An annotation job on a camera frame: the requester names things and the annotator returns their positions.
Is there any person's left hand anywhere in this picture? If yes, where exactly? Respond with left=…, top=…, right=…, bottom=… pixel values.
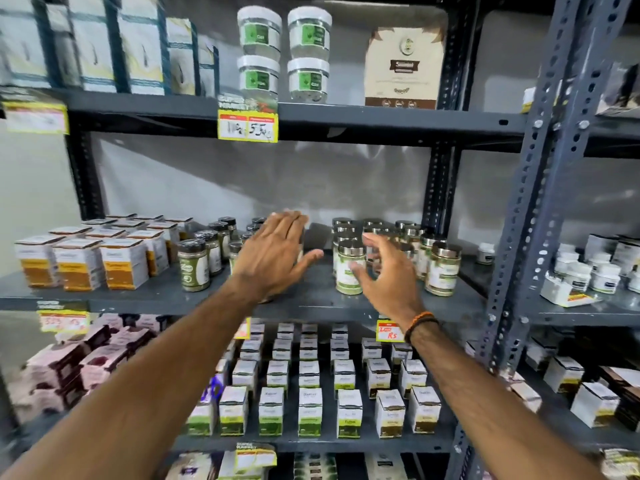
left=231, top=211, right=325, bottom=305

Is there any person's right hand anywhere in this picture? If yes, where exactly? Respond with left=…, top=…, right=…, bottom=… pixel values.
left=349, top=233, right=427, bottom=329

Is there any person's right forearm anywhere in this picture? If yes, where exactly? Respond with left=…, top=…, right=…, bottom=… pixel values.
left=407, top=317, right=608, bottom=480

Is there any person's left forearm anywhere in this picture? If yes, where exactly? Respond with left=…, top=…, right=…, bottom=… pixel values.
left=0, top=282, right=271, bottom=480

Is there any group of silver-lid jars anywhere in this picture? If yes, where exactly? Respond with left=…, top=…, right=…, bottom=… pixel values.
left=331, top=217, right=463, bottom=298

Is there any group of dark-lid green jars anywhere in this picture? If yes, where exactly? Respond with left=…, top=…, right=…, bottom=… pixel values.
left=177, top=216, right=273, bottom=304

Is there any group of white green boxes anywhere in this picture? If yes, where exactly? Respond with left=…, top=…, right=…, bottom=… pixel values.
left=184, top=322, right=444, bottom=440

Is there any dark grey metal shelf rack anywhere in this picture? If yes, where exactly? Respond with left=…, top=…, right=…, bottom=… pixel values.
left=0, top=0, right=531, bottom=480

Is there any clear jar white lid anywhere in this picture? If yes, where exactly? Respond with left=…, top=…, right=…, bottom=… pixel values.
left=287, top=6, right=333, bottom=61
left=287, top=57, right=331, bottom=104
left=237, top=55, right=281, bottom=103
left=237, top=6, right=283, bottom=60

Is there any white patterned packet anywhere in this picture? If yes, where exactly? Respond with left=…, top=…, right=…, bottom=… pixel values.
left=364, top=453, right=410, bottom=480

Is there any white box brown label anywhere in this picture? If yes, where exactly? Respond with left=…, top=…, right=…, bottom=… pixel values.
left=524, top=339, right=557, bottom=372
left=543, top=355, right=585, bottom=394
left=570, top=382, right=621, bottom=429
left=509, top=381, right=543, bottom=414

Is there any flat white red box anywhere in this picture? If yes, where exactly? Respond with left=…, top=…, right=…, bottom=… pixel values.
left=540, top=272, right=599, bottom=308

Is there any group of white orange boxes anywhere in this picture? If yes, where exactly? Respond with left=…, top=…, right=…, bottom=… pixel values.
left=14, top=213, right=195, bottom=292

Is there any white brown carton box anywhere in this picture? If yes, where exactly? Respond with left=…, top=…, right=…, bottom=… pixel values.
left=364, top=27, right=446, bottom=110

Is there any grey slotted angle shelf rack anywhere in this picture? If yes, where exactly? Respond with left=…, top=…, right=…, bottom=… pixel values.
left=445, top=0, right=640, bottom=480

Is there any group of small white bottles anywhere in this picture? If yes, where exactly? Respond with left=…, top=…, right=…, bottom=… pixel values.
left=552, top=243, right=640, bottom=296

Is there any group of pink boxes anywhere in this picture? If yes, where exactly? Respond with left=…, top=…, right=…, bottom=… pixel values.
left=12, top=314, right=168, bottom=418

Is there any group of white grey boxes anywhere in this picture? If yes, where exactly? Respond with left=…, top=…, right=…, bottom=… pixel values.
left=584, top=233, right=640, bottom=276

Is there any stack of dark brown boxes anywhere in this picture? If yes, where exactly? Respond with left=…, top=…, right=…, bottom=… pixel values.
left=597, top=365, right=640, bottom=433

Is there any row of white teal boxes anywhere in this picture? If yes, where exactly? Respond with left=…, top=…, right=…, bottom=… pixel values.
left=0, top=0, right=221, bottom=98

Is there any white dark packet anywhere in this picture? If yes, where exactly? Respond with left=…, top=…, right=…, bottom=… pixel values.
left=521, top=60, right=640, bottom=118

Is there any orange black beaded bracelet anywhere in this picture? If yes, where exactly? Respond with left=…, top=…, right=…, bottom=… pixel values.
left=403, top=311, right=441, bottom=345

